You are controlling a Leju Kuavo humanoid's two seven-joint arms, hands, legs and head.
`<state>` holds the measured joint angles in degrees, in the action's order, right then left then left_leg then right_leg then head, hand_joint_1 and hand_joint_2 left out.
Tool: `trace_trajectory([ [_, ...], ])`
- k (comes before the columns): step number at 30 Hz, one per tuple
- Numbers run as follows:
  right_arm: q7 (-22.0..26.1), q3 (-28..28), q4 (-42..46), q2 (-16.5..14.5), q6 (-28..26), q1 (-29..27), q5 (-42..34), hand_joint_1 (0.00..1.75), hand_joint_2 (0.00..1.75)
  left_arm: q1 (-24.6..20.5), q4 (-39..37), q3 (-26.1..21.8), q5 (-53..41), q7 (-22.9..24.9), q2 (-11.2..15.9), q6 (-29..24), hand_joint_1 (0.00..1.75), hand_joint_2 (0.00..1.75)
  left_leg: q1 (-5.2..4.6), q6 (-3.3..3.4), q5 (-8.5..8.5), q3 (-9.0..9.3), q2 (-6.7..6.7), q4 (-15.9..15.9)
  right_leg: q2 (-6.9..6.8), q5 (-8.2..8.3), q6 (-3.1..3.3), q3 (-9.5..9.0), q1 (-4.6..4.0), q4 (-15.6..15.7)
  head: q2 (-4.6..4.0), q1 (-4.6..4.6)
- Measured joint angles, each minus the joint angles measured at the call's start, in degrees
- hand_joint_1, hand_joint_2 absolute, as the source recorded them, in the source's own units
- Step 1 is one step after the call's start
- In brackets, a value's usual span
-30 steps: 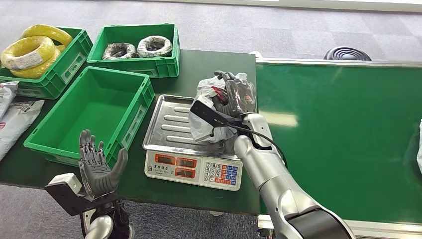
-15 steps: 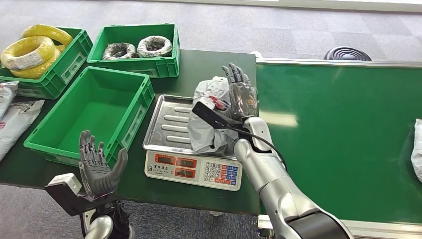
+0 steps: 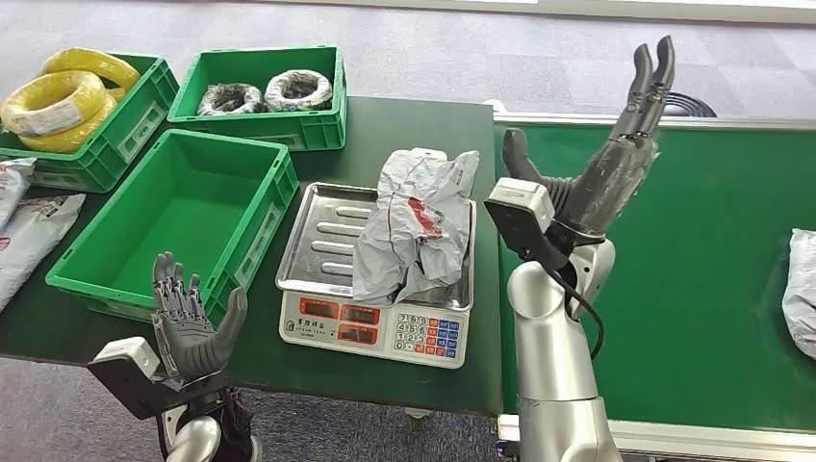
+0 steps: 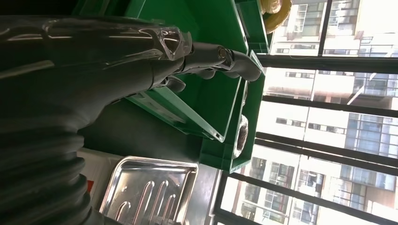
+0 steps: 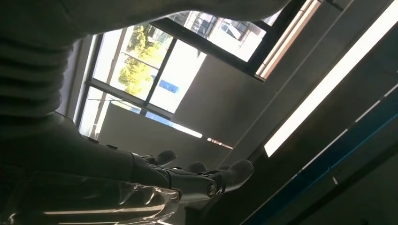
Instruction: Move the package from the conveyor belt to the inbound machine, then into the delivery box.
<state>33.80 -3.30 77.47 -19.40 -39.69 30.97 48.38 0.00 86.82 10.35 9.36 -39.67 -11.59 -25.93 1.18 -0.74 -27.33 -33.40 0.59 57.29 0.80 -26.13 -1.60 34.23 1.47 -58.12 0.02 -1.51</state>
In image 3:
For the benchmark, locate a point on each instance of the large white mailer bag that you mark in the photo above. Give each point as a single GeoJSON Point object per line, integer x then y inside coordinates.
{"type": "Point", "coordinates": [28, 242]}

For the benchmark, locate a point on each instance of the green crate with black coils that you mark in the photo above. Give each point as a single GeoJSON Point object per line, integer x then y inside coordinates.
{"type": "Point", "coordinates": [271, 130]}

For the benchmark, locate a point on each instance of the black round ribbed base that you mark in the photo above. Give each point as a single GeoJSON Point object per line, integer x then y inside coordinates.
{"type": "Point", "coordinates": [691, 107]}

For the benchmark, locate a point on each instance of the grey package with red print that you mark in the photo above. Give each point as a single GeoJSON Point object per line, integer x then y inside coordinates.
{"type": "Point", "coordinates": [414, 236]}

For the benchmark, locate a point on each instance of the white table foot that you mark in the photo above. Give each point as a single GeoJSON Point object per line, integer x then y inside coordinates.
{"type": "Point", "coordinates": [417, 414]}

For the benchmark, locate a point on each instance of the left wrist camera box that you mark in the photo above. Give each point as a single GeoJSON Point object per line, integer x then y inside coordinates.
{"type": "Point", "coordinates": [124, 382]}

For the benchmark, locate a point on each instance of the green conveyor belt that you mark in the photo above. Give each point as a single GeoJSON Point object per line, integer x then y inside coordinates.
{"type": "Point", "coordinates": [701, 287]}

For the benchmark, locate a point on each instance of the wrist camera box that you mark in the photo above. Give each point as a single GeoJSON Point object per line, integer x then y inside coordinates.
{"type": "Point", "coordinates": [124, 382]}
{"type": "Point", "coordinates": [519, 220]}

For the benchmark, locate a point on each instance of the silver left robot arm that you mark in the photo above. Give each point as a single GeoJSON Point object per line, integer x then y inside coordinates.
{"type": "Point", "coordinates": [197, 443]}

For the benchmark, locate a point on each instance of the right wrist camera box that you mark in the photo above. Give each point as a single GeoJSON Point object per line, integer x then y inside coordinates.
{"type": "Point", "coordinates": [519, 220]}

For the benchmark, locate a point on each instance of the electronic scale with steel tray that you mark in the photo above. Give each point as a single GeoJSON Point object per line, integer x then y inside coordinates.
{"type": "Point", "coordinates": [319, 242]}

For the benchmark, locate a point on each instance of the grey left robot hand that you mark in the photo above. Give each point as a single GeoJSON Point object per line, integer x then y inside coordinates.
{"type": "Point", "coordinates": [188, 347]}

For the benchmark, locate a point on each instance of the green crate with yellow coils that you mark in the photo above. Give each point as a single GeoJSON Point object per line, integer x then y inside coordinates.
{"type": "Point", "coordinates": [130, 126]}

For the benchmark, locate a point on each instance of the empty green plastic crate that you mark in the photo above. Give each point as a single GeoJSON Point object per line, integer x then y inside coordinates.
{"type": "Point", "coordinates": [185, 217]}

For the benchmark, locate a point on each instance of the small white mailer bag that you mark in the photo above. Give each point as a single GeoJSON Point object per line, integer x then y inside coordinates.
{"type": "Point", "coordinates": [9, 185]}

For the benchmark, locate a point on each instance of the plain grey package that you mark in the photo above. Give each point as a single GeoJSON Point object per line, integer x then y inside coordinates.
{"type": "Point", "coordinates": [802, 293]}

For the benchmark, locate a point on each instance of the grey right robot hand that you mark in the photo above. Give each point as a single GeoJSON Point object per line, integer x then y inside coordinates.
{"type": "Point", "coordinates": [605, 185]}

